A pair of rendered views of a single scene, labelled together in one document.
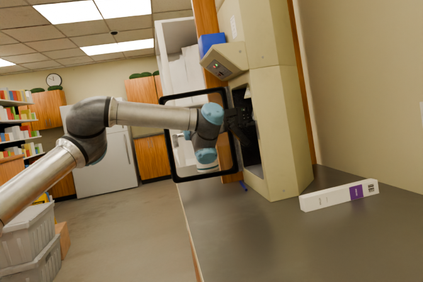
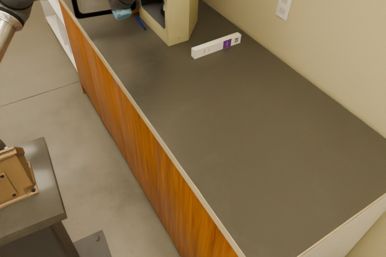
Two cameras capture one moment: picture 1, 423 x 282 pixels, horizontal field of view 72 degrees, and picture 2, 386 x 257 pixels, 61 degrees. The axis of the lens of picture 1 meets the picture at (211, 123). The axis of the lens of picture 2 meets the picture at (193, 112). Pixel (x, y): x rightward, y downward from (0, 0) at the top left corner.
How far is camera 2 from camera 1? 0.63 m
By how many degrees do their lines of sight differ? 47
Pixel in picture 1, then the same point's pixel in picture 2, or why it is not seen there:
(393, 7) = not seen: outside the picture
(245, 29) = not seen: outside the picture
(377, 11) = not seen: outside the picture
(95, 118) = not seen: outside the picture
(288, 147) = (186, 6)
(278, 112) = not seen: outside the picture
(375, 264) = (232, 100)
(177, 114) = not seen: outside the picture
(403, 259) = (244, 97)
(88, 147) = (23, 16)
